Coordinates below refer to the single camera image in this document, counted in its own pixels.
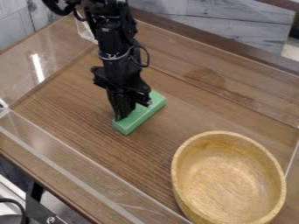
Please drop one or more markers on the green rectangular block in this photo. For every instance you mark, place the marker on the green rectangular block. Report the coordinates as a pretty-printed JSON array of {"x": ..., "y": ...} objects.
[{"x": 127, "y": 125}]

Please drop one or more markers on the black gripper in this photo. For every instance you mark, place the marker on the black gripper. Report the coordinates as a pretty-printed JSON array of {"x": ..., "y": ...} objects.
[{"x": 119, "y": 76}]

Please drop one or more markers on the clear acrylic corner bracket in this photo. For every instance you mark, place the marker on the clear acrylic corner bracket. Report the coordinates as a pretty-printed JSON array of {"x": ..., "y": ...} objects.
[{"x": 84, "y": 31}]

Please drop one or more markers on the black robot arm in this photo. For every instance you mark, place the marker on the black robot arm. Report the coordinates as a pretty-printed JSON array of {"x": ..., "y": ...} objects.
[{"x": 113, "y": 29}]

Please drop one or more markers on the black table leg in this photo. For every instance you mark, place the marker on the black table leg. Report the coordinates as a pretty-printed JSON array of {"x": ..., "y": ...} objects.
[{"x": 33, "y": 194}]

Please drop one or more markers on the brown wooden bowl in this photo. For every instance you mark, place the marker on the brown wooden bowl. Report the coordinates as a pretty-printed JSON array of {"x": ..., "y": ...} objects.
[{"x": 227, "y": 180}]

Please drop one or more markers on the clear acrylic front barrier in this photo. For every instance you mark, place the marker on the clear acrylic front barrier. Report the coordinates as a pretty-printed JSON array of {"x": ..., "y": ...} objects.
[{"x": 85, "y": 185}]

